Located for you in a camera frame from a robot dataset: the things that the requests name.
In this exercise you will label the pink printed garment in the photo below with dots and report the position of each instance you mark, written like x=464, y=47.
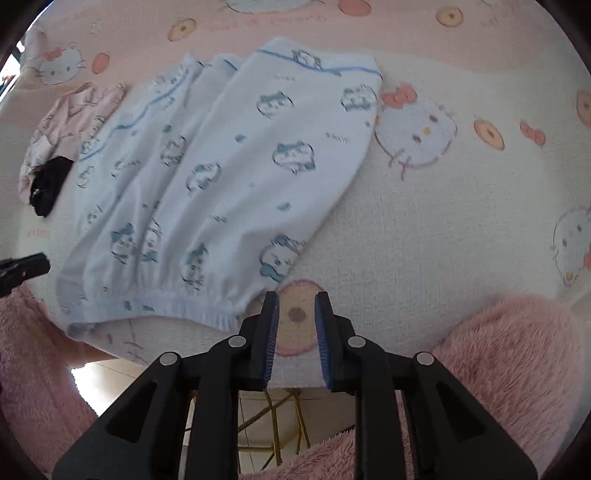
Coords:
x=69, y=124

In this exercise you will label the black garment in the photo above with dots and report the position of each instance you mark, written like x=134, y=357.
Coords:
x=51, y=184

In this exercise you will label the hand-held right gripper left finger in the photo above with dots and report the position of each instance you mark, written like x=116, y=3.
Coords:
x=272, y=333

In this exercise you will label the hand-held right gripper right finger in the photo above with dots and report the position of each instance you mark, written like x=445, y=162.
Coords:
x=322, y=342

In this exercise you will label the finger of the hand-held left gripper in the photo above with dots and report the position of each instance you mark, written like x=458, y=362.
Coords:
x=25, y=266

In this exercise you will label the pink and cream printed blanket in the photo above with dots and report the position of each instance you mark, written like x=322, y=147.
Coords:
x=438, y=207

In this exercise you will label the light blue printed pants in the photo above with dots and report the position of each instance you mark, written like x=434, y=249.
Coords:
x=207, y=184

